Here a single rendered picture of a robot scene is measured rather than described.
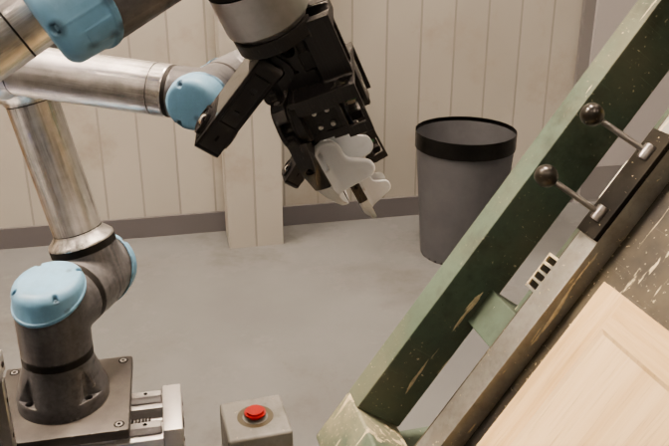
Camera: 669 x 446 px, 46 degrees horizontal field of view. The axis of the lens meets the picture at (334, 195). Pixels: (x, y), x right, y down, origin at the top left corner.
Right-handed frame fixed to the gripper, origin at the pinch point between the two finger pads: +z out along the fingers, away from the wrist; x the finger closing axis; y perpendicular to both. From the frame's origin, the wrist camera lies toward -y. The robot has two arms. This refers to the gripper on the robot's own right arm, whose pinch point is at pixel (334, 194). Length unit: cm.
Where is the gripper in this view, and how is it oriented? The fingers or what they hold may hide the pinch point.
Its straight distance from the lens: 79.0
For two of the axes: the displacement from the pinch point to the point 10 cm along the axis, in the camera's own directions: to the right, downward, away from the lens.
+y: 9.3, -2.9, -2.3
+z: 3.7, 7.0, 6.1
